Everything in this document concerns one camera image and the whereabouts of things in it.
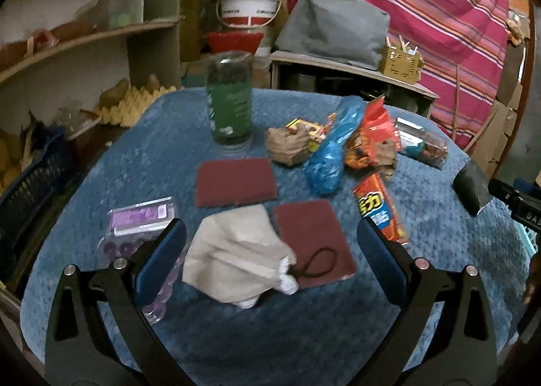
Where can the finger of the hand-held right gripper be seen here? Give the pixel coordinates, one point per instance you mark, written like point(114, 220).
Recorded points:
point(501, 191)

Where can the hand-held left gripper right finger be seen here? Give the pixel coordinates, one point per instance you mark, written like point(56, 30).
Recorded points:
point(380, 255)

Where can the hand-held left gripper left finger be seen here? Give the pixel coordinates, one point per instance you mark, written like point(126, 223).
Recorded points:
point(162, 259)

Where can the clear jar with white label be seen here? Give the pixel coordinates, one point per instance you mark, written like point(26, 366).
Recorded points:
point(418, 141)

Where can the brown paper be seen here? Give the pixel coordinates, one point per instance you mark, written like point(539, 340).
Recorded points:
point(287, 145)
point(386, 160)

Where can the person's right forearm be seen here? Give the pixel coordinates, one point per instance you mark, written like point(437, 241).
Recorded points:
point(531, 280)

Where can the teal plastic basket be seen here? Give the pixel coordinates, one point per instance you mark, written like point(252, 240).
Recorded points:
point(528, 238)

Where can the long red snack packet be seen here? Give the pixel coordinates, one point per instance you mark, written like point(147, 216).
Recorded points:
point(380, 212)

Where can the purple bead packet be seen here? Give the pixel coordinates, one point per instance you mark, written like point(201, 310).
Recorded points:
point(139, 217)

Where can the maroon scouring pad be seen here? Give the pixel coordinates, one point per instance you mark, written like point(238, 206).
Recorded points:
point(236, 181)
point(312, 234)

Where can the cardboard boxes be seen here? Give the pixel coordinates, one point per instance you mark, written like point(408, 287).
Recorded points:
point(503, 115)

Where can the blue plastic bag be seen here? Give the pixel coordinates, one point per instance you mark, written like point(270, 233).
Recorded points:
point(327, 158)

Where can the blue textured blanket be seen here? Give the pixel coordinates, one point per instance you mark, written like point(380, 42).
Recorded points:
point(169, 128)

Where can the low grey cabinet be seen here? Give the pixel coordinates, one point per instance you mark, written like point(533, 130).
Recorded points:
point(405, 88)

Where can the dark blue plastic crate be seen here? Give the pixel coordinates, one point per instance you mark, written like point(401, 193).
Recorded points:
point(34, 183)

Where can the yellow and red box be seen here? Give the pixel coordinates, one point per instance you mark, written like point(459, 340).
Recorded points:
point(302, 126)

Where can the yellow egg tray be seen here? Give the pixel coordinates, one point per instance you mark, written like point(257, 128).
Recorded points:
point(135, 103)

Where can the yellow plastic basket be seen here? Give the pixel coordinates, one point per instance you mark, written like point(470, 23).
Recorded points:
point(399, 60)

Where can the green glass jar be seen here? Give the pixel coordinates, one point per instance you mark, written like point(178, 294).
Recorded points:
point(230, 103)

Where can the large potato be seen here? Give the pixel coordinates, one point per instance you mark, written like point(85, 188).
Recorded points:
point(114, 92)

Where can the small potato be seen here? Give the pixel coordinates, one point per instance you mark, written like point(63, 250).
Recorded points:
point(153, 81)

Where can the wooden shelf unit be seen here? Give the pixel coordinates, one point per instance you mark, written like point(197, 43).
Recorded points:
point(148, 31)

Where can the grey fabric cover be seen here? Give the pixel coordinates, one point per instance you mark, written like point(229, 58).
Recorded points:
point(334, 27)

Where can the reddish brown bundle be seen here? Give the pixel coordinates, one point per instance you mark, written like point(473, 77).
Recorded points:
point(40, 37)

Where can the clear plastic container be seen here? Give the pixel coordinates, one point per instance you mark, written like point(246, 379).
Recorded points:
point(112, 10)

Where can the white plastic bucket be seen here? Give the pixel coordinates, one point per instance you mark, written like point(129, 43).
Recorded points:
point(247, 3)

